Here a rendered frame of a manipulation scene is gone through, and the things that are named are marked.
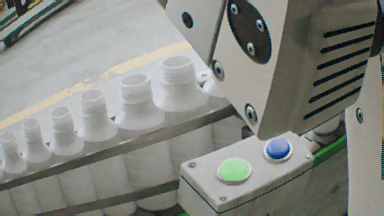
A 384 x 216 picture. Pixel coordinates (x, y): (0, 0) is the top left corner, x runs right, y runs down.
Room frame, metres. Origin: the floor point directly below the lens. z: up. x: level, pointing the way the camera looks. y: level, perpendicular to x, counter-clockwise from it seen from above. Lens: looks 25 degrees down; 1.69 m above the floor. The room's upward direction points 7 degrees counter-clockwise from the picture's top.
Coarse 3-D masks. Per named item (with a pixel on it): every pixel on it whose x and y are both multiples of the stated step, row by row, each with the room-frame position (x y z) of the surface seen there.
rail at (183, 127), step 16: (208, 112) 1.23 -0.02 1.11; (224, 112) 1.23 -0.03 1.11; (176, 128) 1.20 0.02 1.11; (192, 128) 1.21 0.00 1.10; (48, 144) 1.19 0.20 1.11; (128, 144) 1.17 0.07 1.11; (144, 144) 1.18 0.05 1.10; (0, 160) 1.13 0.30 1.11; (80, 160) 1.14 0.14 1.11; (96, 160) 1.15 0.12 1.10; (32, 176) 1.09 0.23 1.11; (48, 176) 1.11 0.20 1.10; (144, 192) 1.18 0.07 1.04; (160, 192) 1.19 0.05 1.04; (64, 208) 1.11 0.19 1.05; (80, 208) 1.13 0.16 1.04; (96, 208) 1.14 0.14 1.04
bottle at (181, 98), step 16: (176, 64) 1.27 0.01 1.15; (192, 64) 1.25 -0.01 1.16; (176, 80) 1.24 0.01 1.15; (192, 80) 1.24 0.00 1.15; (160, 96) 1.25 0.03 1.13; (176, 96) 1.24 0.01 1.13; (192, 96) 1.24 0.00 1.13; (208, 96) 1.25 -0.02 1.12; (176, 112) 1.23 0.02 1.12; (192, 112) 1.23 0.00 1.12; (208, 128) 1.24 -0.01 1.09; (176, 144) 1.23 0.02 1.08; (192, 144) 1.23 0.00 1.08; (208, 144) 1.24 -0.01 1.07; (176, 160) 1.23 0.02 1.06; (176, 176) 1.23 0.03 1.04
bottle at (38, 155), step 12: (24, 120) 1.15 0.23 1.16; (36, 120) 1.16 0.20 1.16; (24, 132) 1.13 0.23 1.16; (36, 132) 1.13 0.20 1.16; (36, 144) 1.13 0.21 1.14; (24, 156) 1.13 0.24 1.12; (36, 156) 1.12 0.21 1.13; (48, 156) 1.13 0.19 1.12; (36, 168) 1.11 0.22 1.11; (36, 180) 1.12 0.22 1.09; (48, 180) 1.12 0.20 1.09; (36, 192) 1.12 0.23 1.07; (48, 192) 1.12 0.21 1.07; (60, 192) 1.13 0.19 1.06; (48, 204) 1.11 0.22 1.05; (60, 204) 1.13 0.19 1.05
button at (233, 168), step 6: (228, 162) 1.08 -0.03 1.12; (234, 162) 1.08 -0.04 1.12; (240, 162) 1.08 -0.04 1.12; (222, 168) 1.08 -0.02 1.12; (228, 168) 1.08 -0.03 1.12; (234, 168) 1.08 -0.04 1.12; (240, 168) 1.07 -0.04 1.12; (246, 168) 1.08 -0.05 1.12; (222, 174) 1.07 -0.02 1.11; (228, 174) 1.07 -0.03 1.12; (234, 174) 1.07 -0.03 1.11; (240, 174) 1.07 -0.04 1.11
